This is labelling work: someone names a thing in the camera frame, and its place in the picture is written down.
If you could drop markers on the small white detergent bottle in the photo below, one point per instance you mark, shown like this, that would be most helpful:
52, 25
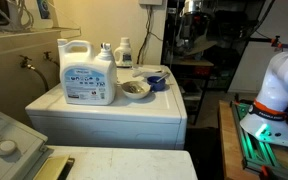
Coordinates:
123, 55

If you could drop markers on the wooden table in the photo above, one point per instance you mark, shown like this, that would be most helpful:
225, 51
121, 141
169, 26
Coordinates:
229, 146

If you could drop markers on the white bowl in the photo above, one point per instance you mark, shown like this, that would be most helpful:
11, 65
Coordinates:
135, 94

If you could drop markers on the black metal storage rack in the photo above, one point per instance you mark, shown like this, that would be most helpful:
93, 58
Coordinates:
210, 40

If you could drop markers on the large white detergent jug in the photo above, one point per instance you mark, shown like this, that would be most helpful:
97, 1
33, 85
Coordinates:
87, 80

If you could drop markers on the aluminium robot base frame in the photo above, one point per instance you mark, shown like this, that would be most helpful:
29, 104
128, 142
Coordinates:
260, 153

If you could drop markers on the black orange bar clamp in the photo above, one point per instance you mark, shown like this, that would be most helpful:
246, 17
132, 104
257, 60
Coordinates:
276, 41

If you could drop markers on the small items in bowl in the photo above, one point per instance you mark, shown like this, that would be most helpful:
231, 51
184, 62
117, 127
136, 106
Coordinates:
134, 88

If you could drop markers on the wall water faucet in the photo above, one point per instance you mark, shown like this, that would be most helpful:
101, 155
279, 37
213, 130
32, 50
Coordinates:
48, 56
25, 62

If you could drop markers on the blue cup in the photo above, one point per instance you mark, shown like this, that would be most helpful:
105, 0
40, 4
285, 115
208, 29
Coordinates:
155, 85

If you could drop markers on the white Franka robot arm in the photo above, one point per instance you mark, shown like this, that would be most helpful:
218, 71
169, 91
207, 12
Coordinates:
279, 86

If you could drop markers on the white front-load washing machine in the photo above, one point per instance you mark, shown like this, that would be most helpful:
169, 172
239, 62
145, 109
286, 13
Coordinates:
117, 123

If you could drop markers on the wall shelf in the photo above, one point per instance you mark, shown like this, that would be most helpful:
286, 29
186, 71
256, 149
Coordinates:
30, 32

